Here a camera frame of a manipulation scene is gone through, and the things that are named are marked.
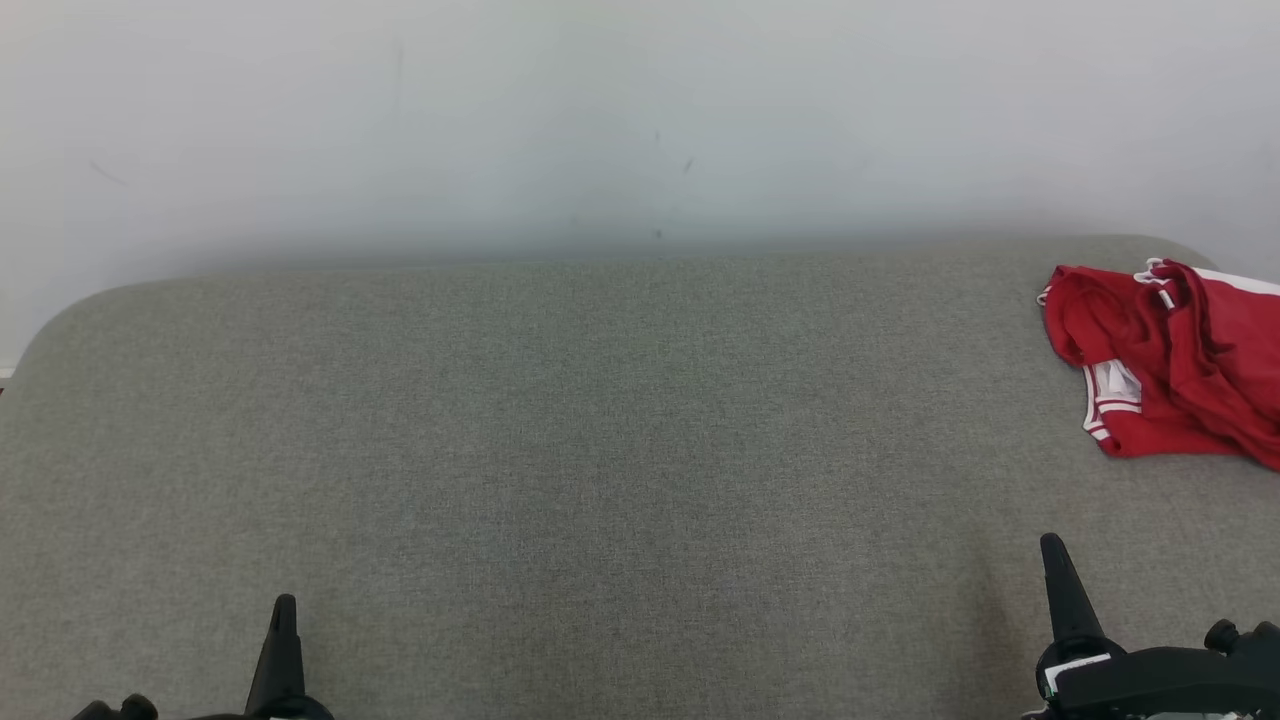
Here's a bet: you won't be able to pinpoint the red white-striped shorts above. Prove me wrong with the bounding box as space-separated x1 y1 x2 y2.
1133 257 1280 471

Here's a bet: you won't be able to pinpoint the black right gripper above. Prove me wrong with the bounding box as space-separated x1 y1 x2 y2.
1035 533 1280 720

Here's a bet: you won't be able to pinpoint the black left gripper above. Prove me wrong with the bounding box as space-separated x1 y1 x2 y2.
70 594 336 720

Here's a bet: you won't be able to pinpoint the grey fabric sofa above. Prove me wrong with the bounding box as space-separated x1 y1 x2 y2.
0 234 1280 720

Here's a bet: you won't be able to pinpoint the red Bulls 23 jersey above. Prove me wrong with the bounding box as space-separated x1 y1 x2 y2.
1037 264 1280 461

